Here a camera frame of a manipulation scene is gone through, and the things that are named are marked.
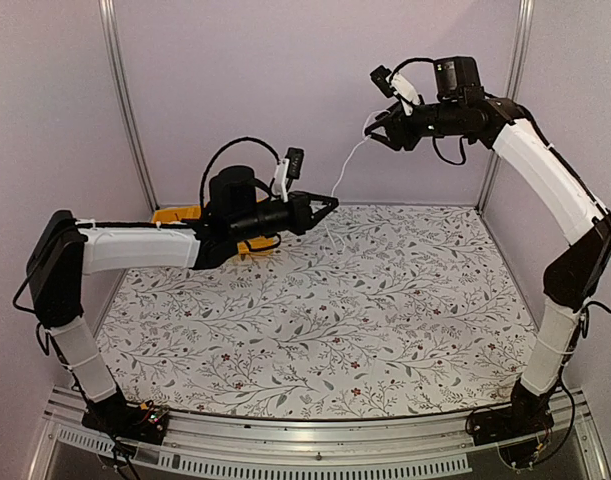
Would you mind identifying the front aluminium frame rail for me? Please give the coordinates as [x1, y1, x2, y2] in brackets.
[28, 387, 611, 479]

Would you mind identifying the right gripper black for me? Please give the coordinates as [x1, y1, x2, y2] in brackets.
[364, 100, 463, 151]

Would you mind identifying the right aluminium post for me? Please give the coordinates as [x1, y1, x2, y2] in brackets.
[477, 0, 535, 211]

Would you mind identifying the floral tablecloth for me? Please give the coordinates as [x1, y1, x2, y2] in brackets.
[98, 206, 536, 419]

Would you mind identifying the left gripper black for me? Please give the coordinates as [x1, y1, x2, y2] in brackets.
[230, 191, 338, 243]

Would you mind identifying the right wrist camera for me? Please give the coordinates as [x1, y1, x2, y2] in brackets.
[370, 65, 421, 116]

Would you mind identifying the aluminium post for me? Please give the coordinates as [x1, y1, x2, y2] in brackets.
[98, 0, 159, 212]
[477, 0, 535, 211]

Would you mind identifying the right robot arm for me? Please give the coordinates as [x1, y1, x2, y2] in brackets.
[364, 56, 611, 436]

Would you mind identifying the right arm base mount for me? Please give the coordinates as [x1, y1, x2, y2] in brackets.
[465, 405, 554, 470]

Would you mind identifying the left yellow bin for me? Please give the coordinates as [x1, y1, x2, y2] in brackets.
[152, 205, 201, 223]

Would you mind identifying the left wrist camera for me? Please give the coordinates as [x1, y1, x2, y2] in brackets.
[271, 147, 305, 202]

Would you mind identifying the white cable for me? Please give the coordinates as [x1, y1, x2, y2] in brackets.
[323, 110, 381, 254]

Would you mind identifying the yellow bin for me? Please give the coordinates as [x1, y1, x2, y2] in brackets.
[237, 237, 280, 255]
[152, 205, 201, 223]

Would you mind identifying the left arm black hose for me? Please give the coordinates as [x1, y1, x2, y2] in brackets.
[198, 137, 284, 211]

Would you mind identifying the left aluminium post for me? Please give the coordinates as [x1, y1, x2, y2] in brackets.
[98, 0, 159, 212]

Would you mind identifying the right yellow bin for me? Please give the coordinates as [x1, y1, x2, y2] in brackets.
[237, 237, 280, 255]

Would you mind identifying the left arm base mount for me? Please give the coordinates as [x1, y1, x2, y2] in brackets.
[82, 393, 170, 445]

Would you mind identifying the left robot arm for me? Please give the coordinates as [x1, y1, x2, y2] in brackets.
[23, 165, 339, 434]

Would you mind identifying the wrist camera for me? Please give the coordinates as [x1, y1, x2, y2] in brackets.
[370, 65, 421, 116]
[271, 147, 305, 202]

